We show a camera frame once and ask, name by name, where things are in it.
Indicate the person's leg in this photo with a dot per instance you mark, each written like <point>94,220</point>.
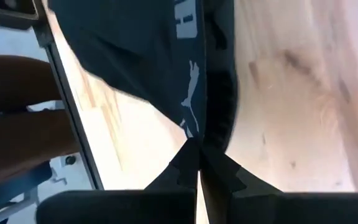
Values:
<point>14,84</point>
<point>20,143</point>

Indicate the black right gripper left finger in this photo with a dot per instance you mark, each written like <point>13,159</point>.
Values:
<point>179,186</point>

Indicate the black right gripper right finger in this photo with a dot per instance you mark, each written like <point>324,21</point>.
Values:
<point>225,186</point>

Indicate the black Puma garment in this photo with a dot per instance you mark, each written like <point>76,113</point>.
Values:
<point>154,62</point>

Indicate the blue chair part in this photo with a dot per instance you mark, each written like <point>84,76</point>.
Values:
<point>20,183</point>

